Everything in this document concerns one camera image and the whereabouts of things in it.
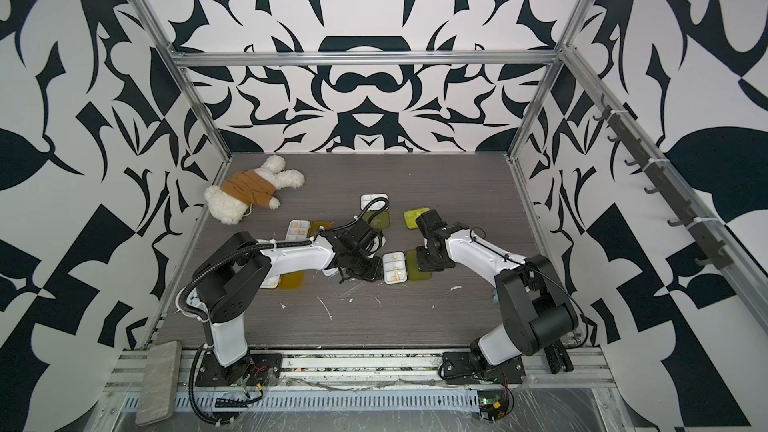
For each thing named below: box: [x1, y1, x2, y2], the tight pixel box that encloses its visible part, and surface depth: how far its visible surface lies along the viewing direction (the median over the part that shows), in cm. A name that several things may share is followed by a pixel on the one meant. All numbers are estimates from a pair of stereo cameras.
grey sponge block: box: [135, 341, 182, 426], surface depth 71 cm
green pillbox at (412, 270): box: [405, 249, 432, 282], surface depth 91 cm
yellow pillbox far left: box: [285, 219, 334, 242], surface depth 101 cm
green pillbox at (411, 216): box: [404, 208, 430, 229], surface depth 104 cm
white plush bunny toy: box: [204, 155, 305, 225], surface depth 101 cm
